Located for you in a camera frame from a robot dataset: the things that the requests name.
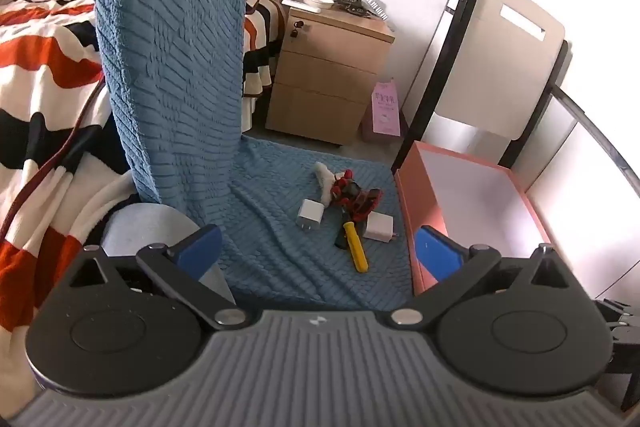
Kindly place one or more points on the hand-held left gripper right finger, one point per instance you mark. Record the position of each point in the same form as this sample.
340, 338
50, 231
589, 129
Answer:
440, 257

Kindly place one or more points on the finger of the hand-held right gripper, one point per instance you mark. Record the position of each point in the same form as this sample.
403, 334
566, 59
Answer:
612, 311

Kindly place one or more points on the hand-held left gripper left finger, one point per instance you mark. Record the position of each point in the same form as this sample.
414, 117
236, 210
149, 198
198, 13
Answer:
200, 252

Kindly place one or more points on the white charger plug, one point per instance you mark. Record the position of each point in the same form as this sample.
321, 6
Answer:
310, 217
379, 227

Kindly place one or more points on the pink cardboard box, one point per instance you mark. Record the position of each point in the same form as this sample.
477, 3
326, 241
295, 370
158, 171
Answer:
480, 197

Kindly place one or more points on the black rectangular bar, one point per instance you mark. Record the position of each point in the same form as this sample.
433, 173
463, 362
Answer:
341, 239

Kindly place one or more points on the red toy shoe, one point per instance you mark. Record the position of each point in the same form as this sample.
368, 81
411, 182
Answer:
356, 198

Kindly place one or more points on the white plush toy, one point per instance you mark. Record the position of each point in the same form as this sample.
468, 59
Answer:
324, 179

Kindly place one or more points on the pink paper bag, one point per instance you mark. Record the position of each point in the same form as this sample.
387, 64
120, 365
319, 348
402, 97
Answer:
385, 112

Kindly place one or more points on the curved grey metal bar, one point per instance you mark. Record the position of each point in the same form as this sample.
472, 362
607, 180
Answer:
595, 124

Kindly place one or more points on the white board with slot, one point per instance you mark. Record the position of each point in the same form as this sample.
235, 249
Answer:
500, 67

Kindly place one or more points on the wooden nightstand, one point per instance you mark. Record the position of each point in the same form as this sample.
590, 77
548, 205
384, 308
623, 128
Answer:
325, 77

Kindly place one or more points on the blue textured blanket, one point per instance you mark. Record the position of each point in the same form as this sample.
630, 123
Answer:
170, 32

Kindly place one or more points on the striped orange black blanket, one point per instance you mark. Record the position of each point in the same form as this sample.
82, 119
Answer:
40, 72

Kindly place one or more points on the bunch of keys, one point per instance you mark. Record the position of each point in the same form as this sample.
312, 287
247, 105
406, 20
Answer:
298, 29

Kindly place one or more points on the clear plastic tray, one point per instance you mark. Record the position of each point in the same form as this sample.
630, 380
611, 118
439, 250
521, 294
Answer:
376, 6

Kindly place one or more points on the small dark bottles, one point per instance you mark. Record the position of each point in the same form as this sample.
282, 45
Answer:
352, 6

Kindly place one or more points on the white remote control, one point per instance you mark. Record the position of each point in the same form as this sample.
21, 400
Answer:
300, 5

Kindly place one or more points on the black metal frame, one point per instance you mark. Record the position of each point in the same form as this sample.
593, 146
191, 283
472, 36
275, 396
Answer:
440, 77

